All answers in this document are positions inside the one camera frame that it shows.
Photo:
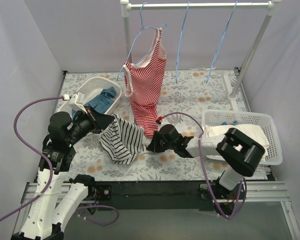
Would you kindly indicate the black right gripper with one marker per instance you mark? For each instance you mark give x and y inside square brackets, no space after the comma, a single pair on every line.
[159,141]

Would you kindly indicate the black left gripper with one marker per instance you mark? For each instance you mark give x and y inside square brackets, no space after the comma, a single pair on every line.
[94,119]

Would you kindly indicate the black white striped tank top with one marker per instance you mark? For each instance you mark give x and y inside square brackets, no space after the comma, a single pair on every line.
[122,140]

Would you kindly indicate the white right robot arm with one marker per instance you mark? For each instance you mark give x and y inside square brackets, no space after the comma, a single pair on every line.
[242,153]

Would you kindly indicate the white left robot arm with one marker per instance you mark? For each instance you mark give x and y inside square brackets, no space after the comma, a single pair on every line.
[47,218]

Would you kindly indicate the red white striped tank top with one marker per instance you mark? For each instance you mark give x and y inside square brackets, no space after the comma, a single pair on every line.
[143,85]

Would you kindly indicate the blue garment in basket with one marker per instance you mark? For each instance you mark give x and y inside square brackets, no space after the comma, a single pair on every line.
[103,101]

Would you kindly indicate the white oval laundry basket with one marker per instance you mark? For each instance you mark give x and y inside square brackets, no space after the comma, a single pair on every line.
[92,87]

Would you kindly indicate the floral patterned table mat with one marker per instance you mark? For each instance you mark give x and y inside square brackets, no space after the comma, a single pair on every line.
[182,101]

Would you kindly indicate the white folded cloth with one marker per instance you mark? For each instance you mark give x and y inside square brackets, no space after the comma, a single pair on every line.
[254,132]

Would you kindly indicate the white rectangular laundry basket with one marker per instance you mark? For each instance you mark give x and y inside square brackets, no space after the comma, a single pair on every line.
[223,117]

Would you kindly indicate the white metal clothes rack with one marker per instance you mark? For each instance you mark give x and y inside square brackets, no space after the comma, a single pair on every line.
[270,6]

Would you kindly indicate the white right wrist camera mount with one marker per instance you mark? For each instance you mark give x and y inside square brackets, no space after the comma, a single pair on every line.
[159,120]

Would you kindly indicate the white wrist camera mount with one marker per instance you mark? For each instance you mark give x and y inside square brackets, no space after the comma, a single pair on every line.
[76,101]
[159,120]

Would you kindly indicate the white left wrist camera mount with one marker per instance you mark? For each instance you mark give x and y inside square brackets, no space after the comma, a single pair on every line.
[76,101]

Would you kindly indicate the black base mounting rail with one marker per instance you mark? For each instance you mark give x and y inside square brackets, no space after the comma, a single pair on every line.
[152,195]

